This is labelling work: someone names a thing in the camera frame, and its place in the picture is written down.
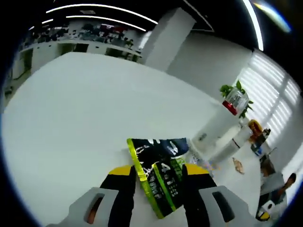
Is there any small tan flat packet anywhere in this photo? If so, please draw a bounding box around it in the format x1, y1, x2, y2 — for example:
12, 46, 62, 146
232, 157, 246, 175

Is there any window with white blinds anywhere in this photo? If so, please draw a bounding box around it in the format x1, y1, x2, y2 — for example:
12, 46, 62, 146
236, 53, 286, 119
268, 80, 300, 147

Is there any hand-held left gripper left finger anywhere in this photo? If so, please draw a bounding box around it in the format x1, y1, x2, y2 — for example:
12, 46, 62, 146
45, 165, 138, 227

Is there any white office counter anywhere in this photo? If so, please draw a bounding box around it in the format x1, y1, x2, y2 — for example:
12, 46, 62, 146
18, 39, 144, 64

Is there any white skincare bottle red band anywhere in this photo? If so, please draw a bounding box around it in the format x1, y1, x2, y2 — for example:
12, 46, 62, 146
191, 86, 250, 154

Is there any white skincare tube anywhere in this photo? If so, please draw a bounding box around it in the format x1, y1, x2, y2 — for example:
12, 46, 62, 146
208, 127, 252, 164

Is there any long curved ceiling light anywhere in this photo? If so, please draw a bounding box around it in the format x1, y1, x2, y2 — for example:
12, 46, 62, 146
243, 0, 265, 52

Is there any green black sachet packet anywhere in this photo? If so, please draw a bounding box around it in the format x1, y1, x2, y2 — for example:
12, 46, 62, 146
126, 138, 190, 219

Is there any orange brown basket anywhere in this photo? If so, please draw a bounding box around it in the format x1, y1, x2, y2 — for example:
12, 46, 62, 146
248, 119, 263, 138

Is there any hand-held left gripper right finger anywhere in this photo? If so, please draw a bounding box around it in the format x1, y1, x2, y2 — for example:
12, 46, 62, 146
181, 162, 252, 227

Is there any potted green plant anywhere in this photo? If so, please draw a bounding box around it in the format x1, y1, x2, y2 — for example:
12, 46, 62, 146
220, 80, 254, 126

